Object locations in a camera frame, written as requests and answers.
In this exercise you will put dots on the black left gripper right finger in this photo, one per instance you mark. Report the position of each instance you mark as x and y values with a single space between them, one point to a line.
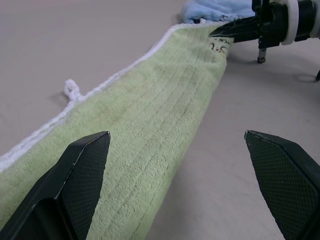
287 185

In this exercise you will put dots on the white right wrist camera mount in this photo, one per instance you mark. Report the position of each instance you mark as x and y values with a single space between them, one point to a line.
291 20

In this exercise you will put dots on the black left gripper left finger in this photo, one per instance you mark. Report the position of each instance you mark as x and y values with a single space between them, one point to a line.
62 190

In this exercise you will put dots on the green towel with white trim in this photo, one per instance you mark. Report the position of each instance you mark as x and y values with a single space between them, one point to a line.
150 117

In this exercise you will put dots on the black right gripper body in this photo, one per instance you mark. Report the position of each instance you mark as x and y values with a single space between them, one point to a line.
272 25

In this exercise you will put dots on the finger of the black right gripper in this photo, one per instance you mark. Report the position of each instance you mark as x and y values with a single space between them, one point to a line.
240 35
243 23

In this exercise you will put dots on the light blue towel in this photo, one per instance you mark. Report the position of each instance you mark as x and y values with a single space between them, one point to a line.
215 10

